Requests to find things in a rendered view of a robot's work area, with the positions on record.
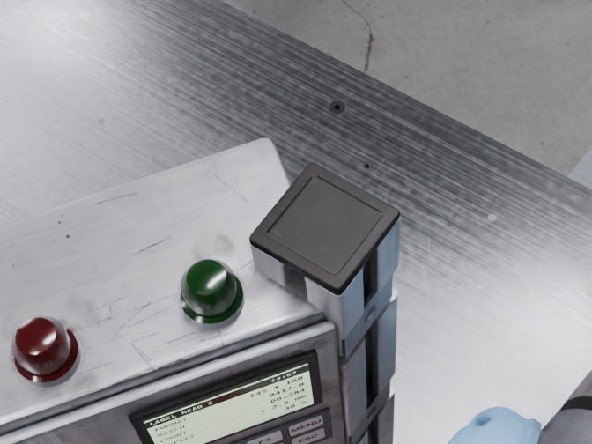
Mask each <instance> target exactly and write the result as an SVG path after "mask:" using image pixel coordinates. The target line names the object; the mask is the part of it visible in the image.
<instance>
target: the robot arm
mask: <svg viewBox="0 0 592 444"><path fill-rule="evenodd" d="M541 427H542V424H541V423H539V422H538V421H537V420H535V419H534V418H531V419H526V418H524V417H522V416H521V415H519V414H518V413H516V412H515V411H512V410H511V409H509V408H506V407H499V406H497V407H492V408H489V409H486V410H484V411H482V412H480V413H478V414H477V415H476V416H475V417H474V418H473V419H472V420H471V421H470V423H469V424H468V425H467V426H465V427H463V428H462V429H460V430H459V431H458V432H457V433H456V434H455V435H454V436H453V438H452V439H451V440H450V441H449V442H448V443H447V444H592V369H591V371H590V372H589V373H588V375H587V376H586V377H585V378H584V379H583V381H582V382H581V383H580V385H579V386H578V387H577V388H576V389H575V391H574V392H573V393H572V394H571V395H570V396H569V397H568V399H567V400H566V402H565V403H564V404H563V406H562V407H561V408H560V410H559V411H558V412H557V413H556V414H555V415H554V416H553V417H552V418H551V420H550V421H549V422H548V423H547V425H546V426H545V427H544V428H543V429H542V430H541Z"/></svg>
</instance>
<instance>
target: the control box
mask: <svg viewBox="0 0 592 444"><path fill-rule="evenodd" d="M291 185H292V183H291V181H290V179H289V176H288V174H287V172H286V170H285V167H284V164H283V162H282V160H281V158H280V156H279V154H278V150H277V148H276V146H275V145H274V144H273V143H272V142H271V141H270V140H269V139H268V138H260V139H257V140H255V141H252V142H249V143H246V144H242V145H239V146H236V147H234V148H231V149H228V150H225V151H222V152H218V153H215V154H212V155H210V156H207V157H204V158H201V159H197V160H194V161H191V162H189V163H186V164H183V165H180V166H176V167H173V168H170V169H167V170H165V171H162V172H159V173H156V174H152V175H149V176H146V177H144V178H141V179H138V180H134V181H130V182H127V183H124V184H122V185H119V186H116V187H113V188H111V189H106V190H103V191H101V192H98V193H95V194H92V195H89V196H85V197H82V198H79V199H77V200H74V201H71V202H68V203H64V204H61V205H58V206H56V207H53V208H50V209H47V210H45V211H40V212H37V213H34V214H32V215H29V216H26V217H23V218H19V219H16V220H13V221H11V222H7V223H4V224H1V225H0V444H143V443H142V442H141V440H140V439H139V437H138V435H137V433H136V431H135V429H134V427H133V426H132V424H131V423H130V420H129V414H132V413H135V412H137V411H141V410H144V409H147V408H149V407H152V406H154V405H157V404H160V403H164V402H166V401H169V400H172V399H174V398H176V397H179V396H184V395H186V394H188V393H191V392H194V391H197V390H199V389H203V388H206V387H209V386H210V385H213V384H216V383H219V382H222V381H225V380H228V379H231V378H233V377H235V376H238V375H241V374H245V373H248V372H250V371H253V370H256V369H258V368H261V367H263V366H267V365H270V364H273V363H275V362H278V361H280V360H283V359H287V358H290V357H292V356H295V355H298V354H300V353H302V352H307V351H310V350H312V349H316V351H317V355H318V362H319V369H320V377H321V385H322V398H323V402H322V403H320V404H317V405H315V406H313V407H310V408H307V409H305V410H302V411H298V412H295V413H293V414H291V415H288V416H285V417H282V418H279V419H276V420H273V421H271V422H269V423H266V424H263V425H259V426H257V427H254V428H252V429H249V430H247V431H244V432H242V433H237V434H235V435H233V436H230V437H227V438H224V439H223V440H218V441H215V442H213V443H211V444H228V443H230V442H233V441H236V440H239V439H242V438H245V437H248V436H249V435H252V434H255V433H259V432H261V431H264V430H267V429H269V428H272V427H274V426H278V425H281V424H283V423H286V422H288V421H291V420H294V419H296V418H300V417H303V416H306V415H307V414H310V413H313V412H316V411H319V410H322V409H325V408H327V407H329V408H330V416H331V424H332V432H333V437H332V438H329V439H326V440H323V441H320V442H317V443H315V444H345V435H344V418H343V407H342V397H341V386H340V375H339V364H338V349H337V333H336V326H335V324H334V323H333V322H331V321H329V320H327V317H326V315H325V314H324V313H323V311H322V310H321V309H319V308H318V307H316V306H315V305H314V304H312V303H310V302H309V301H308V299H307V287H306V281H305V278H304V276H302V275H301V274H299V273H298V272H297V271H295V270H290V272H291V278H292V280H291V282H290V283H289V284H288V285H287V286H282V285H281V284H279V283H278V282H276V281H274V280H273V279H271V278H269V277H267V276H265V275H264V274H262V273H261V272H260V271H258V270H256V269H255V265H254V260H253V256H252V251H251V247H250V245H249V236H250V234H251V233H252V232H253V231H254V230H255V229H256V228H257V227H258V225H259V224H260V223H261V222H262V220H263V219H264V218H265V217H266V215H267V214H268V213H269V212H270V210H271V209H272V208H273V207H274V205H275V204H276V203H277V202H278V200H279V199H280V198H281V197H282V195H283V194H284V193H285V192H286V191H287V190H288V189H289V188H290V186H291ZM203 259H216V260H220V261H221V262H223V263H226V264H227V265H228V266H229V267H230V268H231V269H232V271H233V274H234V275H235V276H236V277H237V278H238V279H239V280H240V283H241V286H242V289H243V293H244V305H243V309H242V310H241V312H240V314H239V316H238V317H237V318H236V319H235V320H234V321H233V322H231V323H230V324H228V325H226V326H225V327H223V328H219V329H203V328H200V327H197V326H196V325H195V324H193V323H192V322H190V321H189V320H188V318H187V317H186V316H185V314H184V312H183V310H182V307H181V301H180V294H181V278H182V276H183V274H184V272H185V271H186V269H187V268H188V267H189V266H190V265H192V264H193V263H195V262H198V261H200V260H203ZM36 316H49V317H52V318H55V319H57V320H58V321H59V322H60V323H61V324H62V325H63V326H64V327H66V328H68V329H69V330H70V331H71V332H72V333H73V334H74V336H75V337H76V339H77V340H78V343H79V345H80V349H81V359H80V362H79V365H78V368H77V370H76V371H75V373H74V374H73V375H72V376H71V377H70V378H69V379H68V380H67V381H65V382H63V383H61V384H59V385H57V386H54V387H49V388H42V387H36V386H34V385H32V384H30V383H29V382H27V381H26V380H25V379H24V378H23V377H22V376H21V374H20V373H19V371H18V369H17V368H16V365H15V361H14V355H13V353H12V350H11V340H12V337H13V335H14V333H15V331H16V330H17V328H18V327H19V326H20V325H21V324H22V323H23V322H25V321H27V320H29V319H31V318H33V317H36Z"/></svg>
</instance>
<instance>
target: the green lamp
mask: <svg viewBox="0 0 592 444"><path fill-rule="evenodd" d="M180 301H181V307H182V310H183V312H184V314H185V316H186V317H187V318H188V320H189V321H190V322H192V323H193V324H195V325H196V326H197V327H200V328H203V329H219V328H223V327H225V326H226V325H228V324H230V323H231V322H233V321H234V320H235V319H236V318H237V317H238V316H239V314H240V313H241V310H242V309H243V305H244V293H243V289H242V286H241V282H240V280H239V279H238V278H237V277H236V276H235V275H234V274H233V271H232V269H231V268H230V267H229V266H228V265H227V264H226V263H223V262H221V261H220V260H216V259H203V260H200V261H198V262H195V263H193V264H192V265H190V266H189V267H188V268H187V269H186V271H185V272H184V274H183V276H182V278H181V294H180Z"/></svg>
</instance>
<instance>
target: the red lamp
mask: <svg viewBox="0 0 592 444"><path fill-rule="evenodd" d="M11 350H12V353H13V355H14V361H15V365H16V368H17V369H18V371H19V373H20V374H21V376H22V377H23V378H24V379H25V380H26V381H27V382H29V383H30V384H32V385H34V386H36V387H42V388H49V387H54V386H57V385H59V384H61V383H63V382H65V381H67V380H68V379H69V378H70V377H71V376H72V375H73V374H74V373H75V371H76V370H77V368H78V365H79V362H80V359H81V349H80V345H79V343H78V340H77V339H76V337H75V336H74V334H73V333H72V332H71V331H70V330H69V329H68V328H66V327H64V326H63V325H62V324H61V323H60V322H59V321H58V320H57V319H55V318H52V317H49V316H36V317H33V318H31V319H29V320H27V321H25V322H23V323H22V324H21V325H20V326H19V327H18V328H17V330H16V331H15V333H14V335H13V337H12V340H11Z"/></svg>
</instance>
